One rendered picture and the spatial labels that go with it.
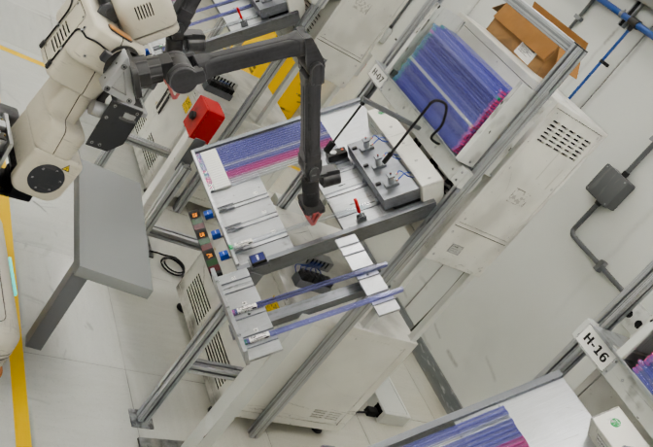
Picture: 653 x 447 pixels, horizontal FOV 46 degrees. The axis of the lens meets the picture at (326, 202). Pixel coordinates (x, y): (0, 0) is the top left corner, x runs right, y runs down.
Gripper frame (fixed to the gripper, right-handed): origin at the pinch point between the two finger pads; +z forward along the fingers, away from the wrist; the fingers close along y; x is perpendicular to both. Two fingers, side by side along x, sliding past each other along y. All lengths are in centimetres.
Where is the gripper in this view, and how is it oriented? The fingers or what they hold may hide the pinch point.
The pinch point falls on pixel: (312, 222)
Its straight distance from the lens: 265.0
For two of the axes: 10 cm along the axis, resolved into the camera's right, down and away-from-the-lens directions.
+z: 0.2, 7.6, 6.5
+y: -3.5, -6.1, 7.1
